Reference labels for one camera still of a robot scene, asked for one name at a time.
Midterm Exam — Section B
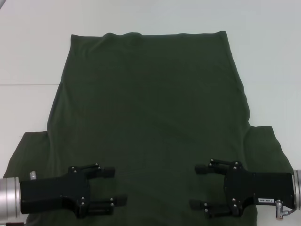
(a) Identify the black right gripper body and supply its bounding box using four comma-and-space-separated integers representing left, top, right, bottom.
224, 161, 294, 216

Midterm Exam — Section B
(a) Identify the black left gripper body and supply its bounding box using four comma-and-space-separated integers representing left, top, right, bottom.
20, 166, 91, 219

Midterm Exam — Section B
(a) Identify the dark green shirt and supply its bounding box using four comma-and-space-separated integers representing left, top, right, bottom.
2, 30, 293, 226

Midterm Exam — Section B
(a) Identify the right arm cable with connector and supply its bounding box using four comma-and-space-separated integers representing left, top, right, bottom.
275, 199, 297, 216

